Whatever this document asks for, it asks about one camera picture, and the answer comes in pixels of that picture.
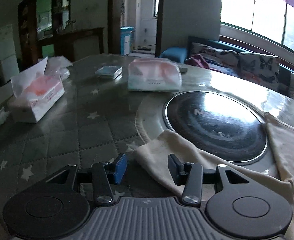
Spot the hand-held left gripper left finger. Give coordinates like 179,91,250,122
46,152,128,207

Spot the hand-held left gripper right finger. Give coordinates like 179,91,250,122
168,153,253,207

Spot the cream sweatshirt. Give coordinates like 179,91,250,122
133,112,294,240

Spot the round black induction cooktop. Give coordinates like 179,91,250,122
164,91,268,166

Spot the small blue flat box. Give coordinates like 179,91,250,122
95,65,123,80

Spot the pink white tissue pack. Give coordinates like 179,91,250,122
127,58,182,92

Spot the open pink tissue box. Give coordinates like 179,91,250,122
7,56,65,124

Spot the pink cloth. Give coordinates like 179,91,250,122
185,54,212,70

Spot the blue sofa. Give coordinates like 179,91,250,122
159,36,294,98

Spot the white plastic bag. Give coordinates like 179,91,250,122
38,56,74,81

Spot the long butterfly print cushion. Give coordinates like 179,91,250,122
191,42,240,68

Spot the wooden chair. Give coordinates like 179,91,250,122
73,35,100,61

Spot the light blue box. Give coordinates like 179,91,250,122
120,26,136,56

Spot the square butterfly print pillow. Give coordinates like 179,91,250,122
236,52,281,91

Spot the dark wooden sideboard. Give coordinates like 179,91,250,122
53,27,105,62

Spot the white refrigerator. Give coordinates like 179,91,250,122
0,24,20,83

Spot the dark wooden glass cabinet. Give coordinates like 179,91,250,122
17,0,71,66

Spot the window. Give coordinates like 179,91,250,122
220,0,294,58

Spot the wooden door frame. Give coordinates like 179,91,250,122
108,0,165,58

